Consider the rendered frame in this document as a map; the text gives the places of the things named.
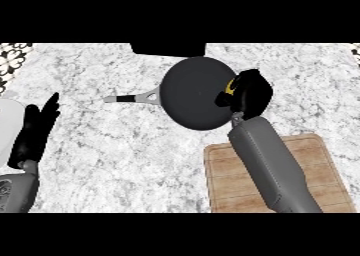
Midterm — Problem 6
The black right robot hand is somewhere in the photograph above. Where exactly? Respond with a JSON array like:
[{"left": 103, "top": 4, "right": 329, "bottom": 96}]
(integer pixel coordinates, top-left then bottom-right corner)
[{"left": 214, "top": 68, "right": 274, "bottom": 119}]

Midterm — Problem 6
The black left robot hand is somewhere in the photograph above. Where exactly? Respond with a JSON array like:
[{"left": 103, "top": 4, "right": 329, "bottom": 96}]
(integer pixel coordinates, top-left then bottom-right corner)
[{"left": 6, "top": 92, "right": 62, "bottom": 170}]

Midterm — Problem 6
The yellow lemon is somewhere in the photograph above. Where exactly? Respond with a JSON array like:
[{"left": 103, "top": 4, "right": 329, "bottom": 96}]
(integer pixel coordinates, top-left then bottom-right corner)
[{"left": 224, "top": 78, "right": 236, "bottom": 96}]

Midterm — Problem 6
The dark grey frying pan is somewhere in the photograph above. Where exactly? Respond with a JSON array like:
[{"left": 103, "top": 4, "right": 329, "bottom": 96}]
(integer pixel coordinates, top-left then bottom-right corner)
[{"left": 102, "top": 56, "right": 239, "bottom": 132}]

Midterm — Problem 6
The wooden cutting board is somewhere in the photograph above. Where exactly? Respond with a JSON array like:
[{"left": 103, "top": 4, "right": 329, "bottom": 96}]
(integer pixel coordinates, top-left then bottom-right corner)
[{"left": 202, "top": 133, "right": 357, "bottom": 214}]

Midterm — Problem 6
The white rounded appliance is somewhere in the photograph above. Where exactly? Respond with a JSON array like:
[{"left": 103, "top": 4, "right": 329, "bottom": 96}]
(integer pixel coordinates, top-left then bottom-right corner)
[{"left": 0, "top": 98, "right": 28, "bottom": 175}]

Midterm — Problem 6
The black box appliance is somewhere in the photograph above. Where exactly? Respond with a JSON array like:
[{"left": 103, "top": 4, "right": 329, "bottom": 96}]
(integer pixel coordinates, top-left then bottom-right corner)
[{"left": 130, "top": 42, "right": 208, "bottom": 58}]

